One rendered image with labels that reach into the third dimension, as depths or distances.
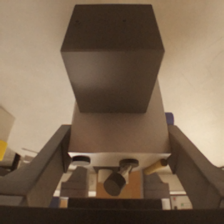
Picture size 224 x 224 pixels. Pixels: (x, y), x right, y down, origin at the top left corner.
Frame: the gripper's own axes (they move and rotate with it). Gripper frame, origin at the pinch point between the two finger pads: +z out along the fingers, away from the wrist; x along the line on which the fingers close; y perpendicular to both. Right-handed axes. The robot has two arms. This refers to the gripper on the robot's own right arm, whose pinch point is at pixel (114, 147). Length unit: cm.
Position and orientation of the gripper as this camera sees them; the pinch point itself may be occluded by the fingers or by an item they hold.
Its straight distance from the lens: 28.8
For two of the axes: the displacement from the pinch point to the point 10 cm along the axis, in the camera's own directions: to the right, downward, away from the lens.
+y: -0.1, -5.4, -8.4
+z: 0.1, -8.4, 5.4
